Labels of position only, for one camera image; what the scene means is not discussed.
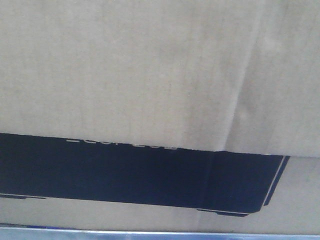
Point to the brown printed cardboard box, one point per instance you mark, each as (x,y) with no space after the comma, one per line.
(161,115)

